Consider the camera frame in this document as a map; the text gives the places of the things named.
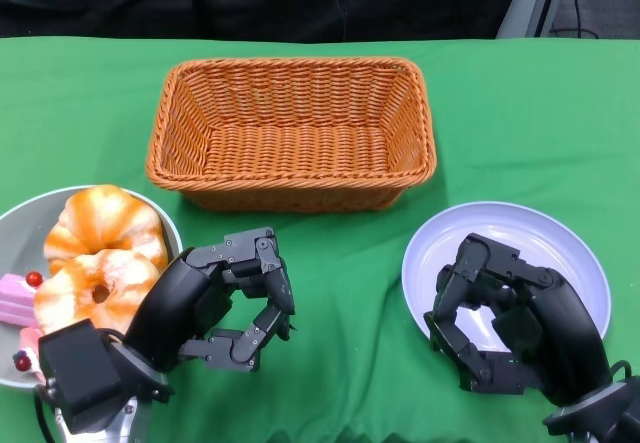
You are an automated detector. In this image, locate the black floor cable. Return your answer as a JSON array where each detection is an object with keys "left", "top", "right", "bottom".
[{"left": 548, "top": 0, "right": 601, "bottom": 39}]

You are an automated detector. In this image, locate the orange striped bread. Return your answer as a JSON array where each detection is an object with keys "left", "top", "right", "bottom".
[
  {"left": 33, "top": 248, "right": 161, "bottom": 337},
  {"left": 43, "top": 184, "right": 170, "bottom": 274}
]

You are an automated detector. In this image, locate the grey metal stand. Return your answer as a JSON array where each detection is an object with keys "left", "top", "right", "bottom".
[{"left": 496, "top": 0, "right": 574, "bottom": 39}]

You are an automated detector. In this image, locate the grey bowl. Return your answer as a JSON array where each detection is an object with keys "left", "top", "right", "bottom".
[{"left": 0, "top": 185, "right": 184, "bottom": 390}]

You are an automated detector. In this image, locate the pale lavender plate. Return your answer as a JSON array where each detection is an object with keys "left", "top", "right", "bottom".
[{"left": 401, "top": 201, "right": 612, "bottom": 359}]

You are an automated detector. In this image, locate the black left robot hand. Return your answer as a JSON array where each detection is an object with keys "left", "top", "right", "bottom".
[{"left": 122, "top": 226, "right": 296, "bottom": 373}]

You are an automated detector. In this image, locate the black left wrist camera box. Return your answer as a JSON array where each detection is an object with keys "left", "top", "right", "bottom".
[{"left": 38, "top": 319, "right": 126, "bottom": 434}]

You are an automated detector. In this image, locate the orange wicker basket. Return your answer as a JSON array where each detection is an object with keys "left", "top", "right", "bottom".
[{"left": 144, "top": 56, "right": 439, "bottom": 213}]

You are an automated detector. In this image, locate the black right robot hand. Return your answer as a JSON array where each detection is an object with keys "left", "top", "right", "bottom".
[{"left": 423, "top": 232, "right": 614, "bottom": 407}]

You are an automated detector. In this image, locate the pink cake slice with cherry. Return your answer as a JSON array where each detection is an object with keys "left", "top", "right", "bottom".
[{"left": 0, "top": 271, "right": 45, "bottom": 328}]

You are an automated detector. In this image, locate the salmon cake slice with berries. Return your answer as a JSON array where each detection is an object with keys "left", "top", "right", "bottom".
[{"left": 12, "top": 326, "right": 50, "bottom": 382}]

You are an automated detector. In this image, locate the green tablecloth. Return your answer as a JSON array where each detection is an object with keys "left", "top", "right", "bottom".
[{"left": 0, "top": 36, "right": 640, "bottom": 443}]

